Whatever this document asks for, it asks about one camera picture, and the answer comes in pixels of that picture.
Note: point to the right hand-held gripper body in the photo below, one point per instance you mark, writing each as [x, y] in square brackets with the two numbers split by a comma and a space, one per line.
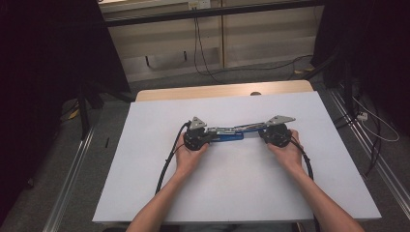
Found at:
[277, 133]

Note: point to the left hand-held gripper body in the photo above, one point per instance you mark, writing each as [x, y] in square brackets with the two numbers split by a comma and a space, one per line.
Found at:
[196, 135]

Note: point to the blue stapler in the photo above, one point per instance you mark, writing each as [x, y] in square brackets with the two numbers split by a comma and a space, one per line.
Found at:
[230, 133]

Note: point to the person's left hand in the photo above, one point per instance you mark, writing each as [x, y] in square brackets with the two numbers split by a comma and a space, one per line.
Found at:
[190, 158]

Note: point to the person's right hand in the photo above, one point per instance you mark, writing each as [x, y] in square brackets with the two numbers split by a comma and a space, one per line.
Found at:
[288, 154]

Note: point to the brown table grommet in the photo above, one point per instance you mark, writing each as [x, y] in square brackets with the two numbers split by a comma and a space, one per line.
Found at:
[255, 93]

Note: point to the wooden table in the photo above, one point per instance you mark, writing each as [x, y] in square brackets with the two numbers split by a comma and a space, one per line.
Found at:
[209, 91]

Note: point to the white table mat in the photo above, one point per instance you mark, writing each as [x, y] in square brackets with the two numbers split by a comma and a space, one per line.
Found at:
[225, 187]

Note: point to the white power plug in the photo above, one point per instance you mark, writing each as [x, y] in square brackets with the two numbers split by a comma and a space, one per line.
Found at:
[362, 116]

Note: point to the small black stick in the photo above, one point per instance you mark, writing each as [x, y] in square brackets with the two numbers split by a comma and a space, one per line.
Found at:
[107, 142]

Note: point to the beige wooden cabinet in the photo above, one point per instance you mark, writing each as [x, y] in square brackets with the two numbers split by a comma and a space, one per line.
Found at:
[257, 38]

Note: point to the black metal stand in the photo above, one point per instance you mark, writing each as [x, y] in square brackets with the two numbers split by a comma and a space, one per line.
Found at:
[84, 109]

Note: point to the black metal crossbar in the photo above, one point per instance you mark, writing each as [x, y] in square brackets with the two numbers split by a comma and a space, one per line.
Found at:
[209, 13]

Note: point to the black curtain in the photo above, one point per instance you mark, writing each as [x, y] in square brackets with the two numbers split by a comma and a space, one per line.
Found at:
[38, 80]
[370, 48]

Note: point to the aluminium floor rail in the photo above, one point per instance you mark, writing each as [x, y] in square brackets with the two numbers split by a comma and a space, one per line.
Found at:
[69, 180]
[370, 151]

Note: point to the white wall socket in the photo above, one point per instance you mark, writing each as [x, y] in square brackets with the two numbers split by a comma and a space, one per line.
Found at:
[199, 4]

